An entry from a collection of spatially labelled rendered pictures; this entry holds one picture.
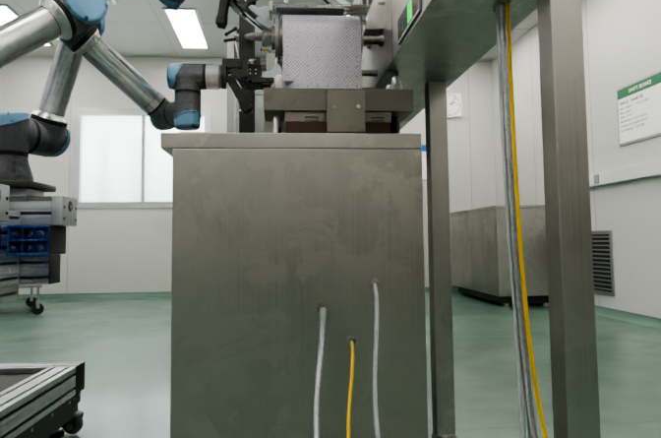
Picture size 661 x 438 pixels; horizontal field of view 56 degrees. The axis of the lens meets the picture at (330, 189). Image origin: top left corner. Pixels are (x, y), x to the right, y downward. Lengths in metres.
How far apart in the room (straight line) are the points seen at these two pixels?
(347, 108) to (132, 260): 6.09
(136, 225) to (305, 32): 5.83
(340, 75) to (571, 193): 0.93
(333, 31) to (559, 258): 1.06
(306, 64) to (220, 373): 0.91
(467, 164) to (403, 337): 6.26
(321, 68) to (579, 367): 1.13
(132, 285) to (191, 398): 5.99
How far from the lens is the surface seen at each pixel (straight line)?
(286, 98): 1.67
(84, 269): 7.71
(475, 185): 7.80
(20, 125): 2.21
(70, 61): 2.28
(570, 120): 1.20
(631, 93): 5.24
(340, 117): 1.65
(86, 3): 1.76
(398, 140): 1.62
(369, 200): 1.59
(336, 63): 1.91
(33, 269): 2.12
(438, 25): 1.58
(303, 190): 1.58
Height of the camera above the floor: 0.63
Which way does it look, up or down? 5 degrees up
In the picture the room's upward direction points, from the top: 1 degrees counter-clockwise
